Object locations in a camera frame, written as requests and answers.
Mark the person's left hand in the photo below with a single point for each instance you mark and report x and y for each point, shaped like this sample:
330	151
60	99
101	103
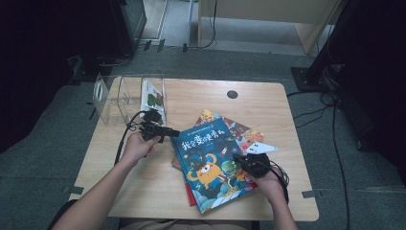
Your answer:
137	150

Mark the grey metal pole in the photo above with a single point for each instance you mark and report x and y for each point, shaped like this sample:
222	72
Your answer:
190	19

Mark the dark curtain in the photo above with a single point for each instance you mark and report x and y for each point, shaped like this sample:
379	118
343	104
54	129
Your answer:
383	64
32	64

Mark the black floor tape strip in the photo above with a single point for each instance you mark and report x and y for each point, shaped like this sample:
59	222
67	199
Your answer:
161	45
147	45
185	48

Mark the black table grommet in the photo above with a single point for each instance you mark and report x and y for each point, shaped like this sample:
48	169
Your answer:
232	94

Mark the black stand base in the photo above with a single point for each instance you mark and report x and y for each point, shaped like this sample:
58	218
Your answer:
303	78
86	72

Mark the person's beige pants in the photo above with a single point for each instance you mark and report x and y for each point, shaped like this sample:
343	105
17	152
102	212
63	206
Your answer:
191	225

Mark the clear acrylic book rack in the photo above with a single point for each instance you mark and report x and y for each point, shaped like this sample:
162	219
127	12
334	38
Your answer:
111	99

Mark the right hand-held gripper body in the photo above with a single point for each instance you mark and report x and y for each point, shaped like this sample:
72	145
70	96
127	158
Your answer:
258	164

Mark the person's right hand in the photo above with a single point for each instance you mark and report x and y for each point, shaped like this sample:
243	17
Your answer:
271	188

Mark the white caterpillar book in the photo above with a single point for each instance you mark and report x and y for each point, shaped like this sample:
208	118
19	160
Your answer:
153	99

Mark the black cabinet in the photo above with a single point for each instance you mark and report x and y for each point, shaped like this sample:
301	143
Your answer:
134	19

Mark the light wooden cabinet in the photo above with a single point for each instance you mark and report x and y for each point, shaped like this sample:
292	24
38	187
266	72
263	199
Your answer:
271	9

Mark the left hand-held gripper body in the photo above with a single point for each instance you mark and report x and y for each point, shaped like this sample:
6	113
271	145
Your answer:
150	129

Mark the dark blue monster book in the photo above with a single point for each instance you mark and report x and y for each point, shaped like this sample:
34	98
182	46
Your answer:
207	169

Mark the grey tape strip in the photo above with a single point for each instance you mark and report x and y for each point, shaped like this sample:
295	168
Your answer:
76	190
312	193

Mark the light blue animals book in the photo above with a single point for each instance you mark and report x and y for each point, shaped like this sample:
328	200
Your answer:
242	132

